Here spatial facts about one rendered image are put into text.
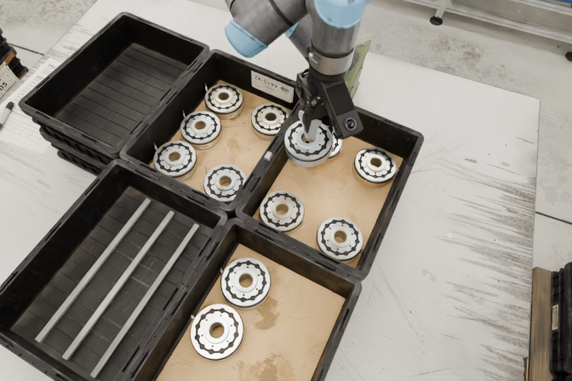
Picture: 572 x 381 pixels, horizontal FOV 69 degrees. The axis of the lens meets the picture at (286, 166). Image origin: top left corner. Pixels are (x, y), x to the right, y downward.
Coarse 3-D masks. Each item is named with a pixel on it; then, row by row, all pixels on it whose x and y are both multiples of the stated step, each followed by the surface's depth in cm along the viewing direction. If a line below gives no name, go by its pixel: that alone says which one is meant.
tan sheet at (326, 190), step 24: (360, 144) 109; (288, 168) 104; (312, 168) 105; (336, 168) 105; (312, 192) 101; (336, 192) 102; (360, 192) 102; (384, 192) 102; (312, 216) 98; (336, 216) 98; (360, 216) 98; (312, 240) 95; (336, 240) 95
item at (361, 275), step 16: (368, 112) 102; (288, 128) 99; (400, 128) 100; (416, 144) 98; (272, 160) 94; (256, 176) 91; (400, 192) 91; (240, 208) 87; (256, 224) 85; (384, 224) 87; (288, 240) 84; (320, 256) 82; (368, 256) 83; (352, 272) 81; (368, 272) 81
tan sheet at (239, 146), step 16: (256, 96) 116; (224, 128) 110; (240, 128) 110; (224, 144) 108; (240, 144) 108; (256, 144) 108; (176, 160) 104; (208, 160) 105; (224, 160) 105; (240, 160) 105; (256, 160) 105; (192, 176) 102
